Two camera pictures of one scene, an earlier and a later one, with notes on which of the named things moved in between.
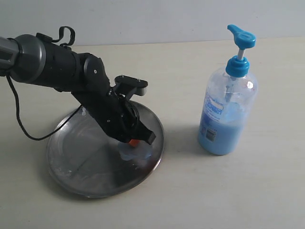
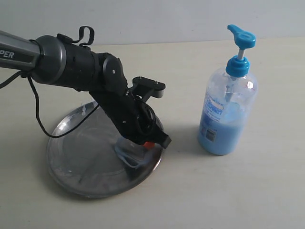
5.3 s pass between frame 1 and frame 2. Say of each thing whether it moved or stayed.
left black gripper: moved
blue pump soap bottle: stayed
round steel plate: stayed
